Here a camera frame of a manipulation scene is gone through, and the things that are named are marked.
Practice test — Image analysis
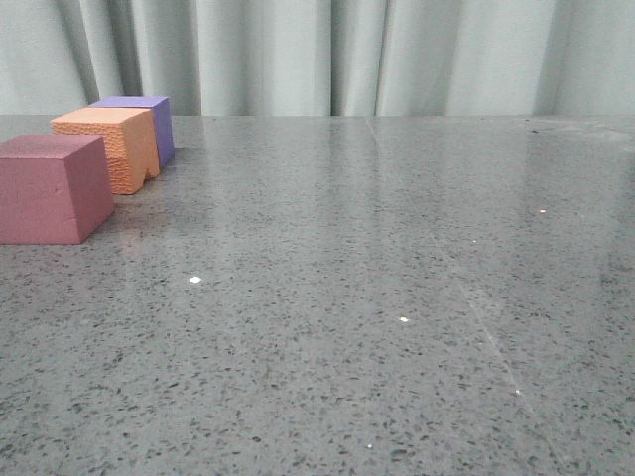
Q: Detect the orange foam cube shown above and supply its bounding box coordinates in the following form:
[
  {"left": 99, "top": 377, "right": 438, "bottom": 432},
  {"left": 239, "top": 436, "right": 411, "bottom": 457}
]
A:
[{"left": 51, "top": 107, "right": 160, "bottom": 195}]

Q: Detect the purple foam cube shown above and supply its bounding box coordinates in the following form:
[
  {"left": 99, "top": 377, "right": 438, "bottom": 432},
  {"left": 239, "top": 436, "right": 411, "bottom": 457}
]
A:
[{"left": 91, "top": 96, "right": 175, "bottom": 169}]

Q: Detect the pale green curtain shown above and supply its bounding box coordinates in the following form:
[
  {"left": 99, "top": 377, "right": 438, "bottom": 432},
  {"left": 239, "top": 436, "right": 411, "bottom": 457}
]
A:
[{"left": 1, "top": 1, "right": 634, "bottom": 116}]

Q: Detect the red foam cube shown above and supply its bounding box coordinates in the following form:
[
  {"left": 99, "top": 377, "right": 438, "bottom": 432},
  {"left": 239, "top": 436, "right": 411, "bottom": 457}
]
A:
[{"left": 1, "top": 135, "right": 114, "bottom": 244}]

